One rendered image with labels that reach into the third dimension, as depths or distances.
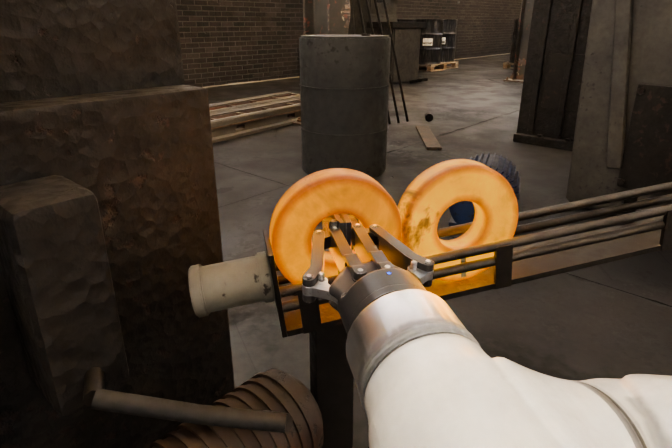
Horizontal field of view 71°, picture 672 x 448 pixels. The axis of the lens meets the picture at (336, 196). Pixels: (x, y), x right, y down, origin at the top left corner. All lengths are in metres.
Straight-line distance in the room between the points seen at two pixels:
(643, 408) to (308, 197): 0.34
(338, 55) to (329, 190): 2.39
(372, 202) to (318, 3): 4.22
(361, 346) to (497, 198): 0.32
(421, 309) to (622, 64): 2.39
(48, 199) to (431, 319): 0.37
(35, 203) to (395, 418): 0.38
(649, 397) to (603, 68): 2.44
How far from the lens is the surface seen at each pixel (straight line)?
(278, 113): 4.67
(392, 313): 0.34
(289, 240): 0.54
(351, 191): 0.53
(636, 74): 2.67
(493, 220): 0.62
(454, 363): 0.30
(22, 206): 0.52
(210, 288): 0.55
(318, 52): 2.94
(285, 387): 0.63
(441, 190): 0.57
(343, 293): 0.41
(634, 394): 0.36
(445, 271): 0.60
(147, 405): 0.57
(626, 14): 2.67
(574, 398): 0.32
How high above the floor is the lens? 0.96
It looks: 20 degrees down
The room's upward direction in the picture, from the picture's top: straight up
